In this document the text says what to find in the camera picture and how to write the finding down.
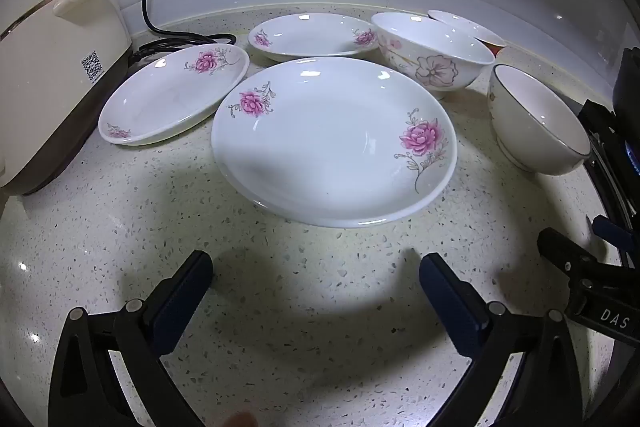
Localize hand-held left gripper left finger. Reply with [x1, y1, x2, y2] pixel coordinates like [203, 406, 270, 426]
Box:
[47, 249, 213, 427]

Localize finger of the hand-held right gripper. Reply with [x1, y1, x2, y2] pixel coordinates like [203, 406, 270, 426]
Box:
[537, 228, 601, 288]
[594, 216, 632, 265]

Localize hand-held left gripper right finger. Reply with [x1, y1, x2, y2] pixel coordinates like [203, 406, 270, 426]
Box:
[420, 252, 596, 427]

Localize white bowl dark rim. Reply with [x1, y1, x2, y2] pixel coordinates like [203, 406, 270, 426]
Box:
[487, 63, 592, 176]

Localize white plate pink flowers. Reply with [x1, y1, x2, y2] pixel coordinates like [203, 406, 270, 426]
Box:
[97, 44, 251, 146]
[247, 13, 382, 62]

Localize large white floral plate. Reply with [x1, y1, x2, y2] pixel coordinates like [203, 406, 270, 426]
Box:
[210, 57, 458, 229]

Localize large white floral bowl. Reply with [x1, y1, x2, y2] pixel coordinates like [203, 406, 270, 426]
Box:
[371, 12, 496, 102]

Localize white bowl red emblem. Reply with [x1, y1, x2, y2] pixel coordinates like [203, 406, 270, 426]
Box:
[427, 9, 508, 58]

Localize person's left hand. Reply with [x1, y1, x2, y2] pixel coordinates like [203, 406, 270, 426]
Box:
[222, 411, 258, 427]

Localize black stove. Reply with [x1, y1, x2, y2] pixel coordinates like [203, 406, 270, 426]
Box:
[580, 99, 632, 228]

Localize cream rice cooker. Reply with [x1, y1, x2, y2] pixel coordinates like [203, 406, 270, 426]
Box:
[0, 0, 135, 196]

